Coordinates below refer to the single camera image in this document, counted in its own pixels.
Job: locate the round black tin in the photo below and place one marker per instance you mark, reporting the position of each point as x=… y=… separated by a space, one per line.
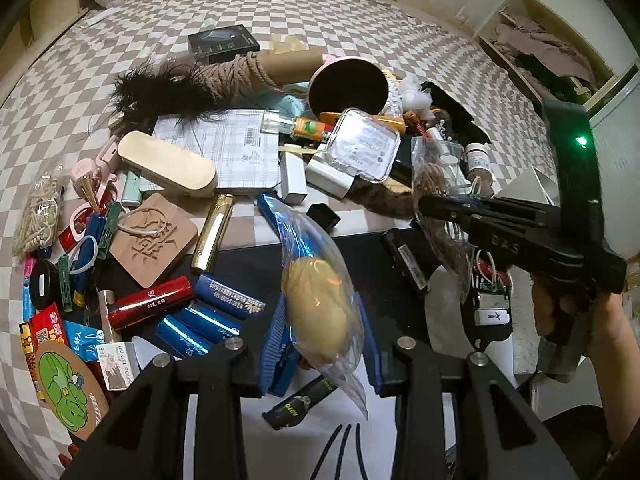
x=45 y=282

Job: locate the black mat with white print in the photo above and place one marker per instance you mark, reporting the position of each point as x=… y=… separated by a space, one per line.
x=360 y=260

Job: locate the wooden bed frame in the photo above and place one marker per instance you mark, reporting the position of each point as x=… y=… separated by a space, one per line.
x=45 y=10

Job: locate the red tube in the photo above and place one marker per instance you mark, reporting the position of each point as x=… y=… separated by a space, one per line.
x=150 y=302

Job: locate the brown hair braid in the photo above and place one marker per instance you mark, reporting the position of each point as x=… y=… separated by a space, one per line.
x=390 y=202

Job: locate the checkered blanket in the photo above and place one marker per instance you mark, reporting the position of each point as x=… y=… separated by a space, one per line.
x=100 y=35

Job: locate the bag of rubber bands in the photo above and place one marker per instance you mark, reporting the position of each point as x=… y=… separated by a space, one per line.
x=37 y=210

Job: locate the open wardrobe shelf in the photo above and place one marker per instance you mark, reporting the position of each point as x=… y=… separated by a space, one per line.
x=505 y=5

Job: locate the black pouch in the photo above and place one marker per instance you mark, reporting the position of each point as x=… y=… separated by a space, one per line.
x=450 y=105

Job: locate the beige oval case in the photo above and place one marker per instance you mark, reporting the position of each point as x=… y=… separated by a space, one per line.
x=165 y=162

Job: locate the round pink box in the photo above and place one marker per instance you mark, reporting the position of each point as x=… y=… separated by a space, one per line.
x=347 y=90

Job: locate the white flat gadget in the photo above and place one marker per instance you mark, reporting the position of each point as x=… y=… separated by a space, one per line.
x=492 y=316

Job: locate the round green frog coaster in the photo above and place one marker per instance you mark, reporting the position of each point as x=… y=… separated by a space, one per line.
x=65 y=390

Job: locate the blue packet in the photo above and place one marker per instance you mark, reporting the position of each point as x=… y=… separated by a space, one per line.
x=82 y=342

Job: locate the orange bottle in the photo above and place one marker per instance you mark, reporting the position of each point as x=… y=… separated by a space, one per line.
x=310 y=127

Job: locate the pile of clothes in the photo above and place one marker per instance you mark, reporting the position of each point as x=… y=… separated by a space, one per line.
x=545 y=50

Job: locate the small black cube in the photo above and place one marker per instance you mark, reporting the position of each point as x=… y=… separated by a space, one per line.
x=324 y=216

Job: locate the black feather toy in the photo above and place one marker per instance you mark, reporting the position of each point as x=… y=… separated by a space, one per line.
x=150 y=92

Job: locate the tall white carton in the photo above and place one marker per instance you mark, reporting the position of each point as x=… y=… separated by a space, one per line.
x=292 y=177

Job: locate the small white carton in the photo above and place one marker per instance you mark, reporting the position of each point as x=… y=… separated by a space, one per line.
x=117 y=365

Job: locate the printed paper form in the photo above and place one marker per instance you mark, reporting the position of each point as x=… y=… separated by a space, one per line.
x=225 y=145

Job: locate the carved wooden board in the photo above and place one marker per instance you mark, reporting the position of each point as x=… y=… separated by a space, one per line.
x=150 y=245

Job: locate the clear tray with foil lid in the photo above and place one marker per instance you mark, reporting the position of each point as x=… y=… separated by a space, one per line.
x=362 y=145

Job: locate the small black box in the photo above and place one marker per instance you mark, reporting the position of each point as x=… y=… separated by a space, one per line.
x=222 y=41

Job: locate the long black box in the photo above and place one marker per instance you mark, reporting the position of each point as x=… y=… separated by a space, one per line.
x=407 y=260

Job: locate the green clothespin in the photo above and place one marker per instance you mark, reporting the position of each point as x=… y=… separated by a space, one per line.
x=111 y=225
x=65 y=280

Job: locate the red snack packet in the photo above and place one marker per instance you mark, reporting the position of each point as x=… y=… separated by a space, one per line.
x=47 y=325

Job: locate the pink plastic clip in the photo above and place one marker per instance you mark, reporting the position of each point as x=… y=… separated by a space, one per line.
x=82 y=167

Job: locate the gold tube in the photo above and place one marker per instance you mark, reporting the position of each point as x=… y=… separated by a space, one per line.
x=212 y=232

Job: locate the plastic bag with yellow sponge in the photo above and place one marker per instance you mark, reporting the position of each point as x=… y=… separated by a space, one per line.
x=315 y=300

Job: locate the person's right forearm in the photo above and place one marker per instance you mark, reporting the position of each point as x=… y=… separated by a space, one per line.
x=617 y=340

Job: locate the white adapter block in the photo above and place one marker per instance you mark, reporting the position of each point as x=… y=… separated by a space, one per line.
x=325 y=172

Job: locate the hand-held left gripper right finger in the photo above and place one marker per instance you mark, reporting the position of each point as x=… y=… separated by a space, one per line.
x=372 y=360

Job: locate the white cotton fluff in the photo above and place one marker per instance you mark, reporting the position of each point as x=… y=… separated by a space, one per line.
x=415 y=92

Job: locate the person's dark clothing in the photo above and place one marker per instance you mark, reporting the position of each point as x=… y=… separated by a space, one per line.
x=590 y=440

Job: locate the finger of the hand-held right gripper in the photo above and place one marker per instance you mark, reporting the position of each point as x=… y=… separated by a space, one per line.
x=515 y=209
x=445 y=210

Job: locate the white storage box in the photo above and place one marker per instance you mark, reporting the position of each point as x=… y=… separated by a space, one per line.
x=525 y=187

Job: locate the pale yellow candles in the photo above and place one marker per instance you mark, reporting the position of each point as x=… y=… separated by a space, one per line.
x=287 y=44

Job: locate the rose gold lipstick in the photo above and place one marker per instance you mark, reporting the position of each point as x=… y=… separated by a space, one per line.
x=106 y=315

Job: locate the small white-lidded jar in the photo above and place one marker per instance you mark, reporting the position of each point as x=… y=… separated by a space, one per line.
x=477 y=157

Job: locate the person's right hand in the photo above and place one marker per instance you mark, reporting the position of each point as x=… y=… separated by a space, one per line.
x=547 y=305

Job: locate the blue tube with flower print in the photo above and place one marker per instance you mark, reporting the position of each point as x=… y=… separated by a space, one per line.
x=225 y=295

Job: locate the black packet with green print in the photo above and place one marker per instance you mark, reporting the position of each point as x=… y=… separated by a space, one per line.
x=295 y=405

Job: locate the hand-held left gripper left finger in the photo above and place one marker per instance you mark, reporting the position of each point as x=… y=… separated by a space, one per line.
x=280 y=360

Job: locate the small green case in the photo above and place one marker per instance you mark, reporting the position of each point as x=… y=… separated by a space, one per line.
x=131 y=187

